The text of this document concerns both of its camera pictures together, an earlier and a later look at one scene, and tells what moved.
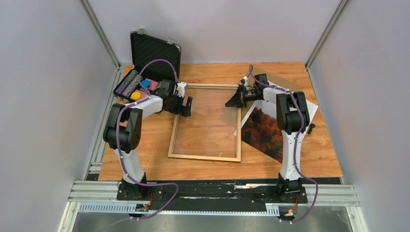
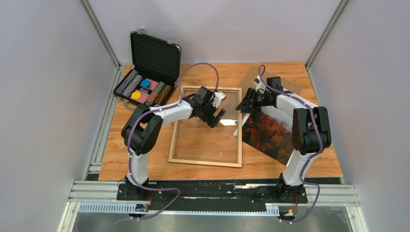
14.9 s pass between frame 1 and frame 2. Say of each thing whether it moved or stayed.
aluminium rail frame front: stayed
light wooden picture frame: moved
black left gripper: moved
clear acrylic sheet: stayed
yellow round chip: stayed
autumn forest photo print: stayed
